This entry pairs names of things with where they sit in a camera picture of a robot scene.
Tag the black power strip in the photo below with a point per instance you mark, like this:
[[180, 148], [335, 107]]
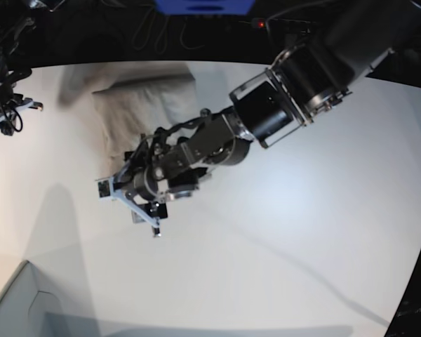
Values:
[[296, 26]]

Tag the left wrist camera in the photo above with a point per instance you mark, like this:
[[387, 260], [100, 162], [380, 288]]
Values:
[[104, 188]]

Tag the white cardboard box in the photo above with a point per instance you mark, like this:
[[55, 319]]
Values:
[[32, 304]]

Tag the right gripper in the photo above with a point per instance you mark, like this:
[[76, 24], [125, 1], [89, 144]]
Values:
[[10, 118]]

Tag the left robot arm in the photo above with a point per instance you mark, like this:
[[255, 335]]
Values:
[[306, 79]]

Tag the light grey t-shirt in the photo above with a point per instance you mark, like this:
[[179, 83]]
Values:
[[116, 103]]

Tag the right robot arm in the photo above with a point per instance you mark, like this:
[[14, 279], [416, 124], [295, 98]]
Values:
[[15, 20]]

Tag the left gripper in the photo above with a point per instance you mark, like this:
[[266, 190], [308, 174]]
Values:
[[136, 187]]

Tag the blue box at top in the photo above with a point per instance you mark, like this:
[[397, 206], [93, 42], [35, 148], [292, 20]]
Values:
[[204, 7]]

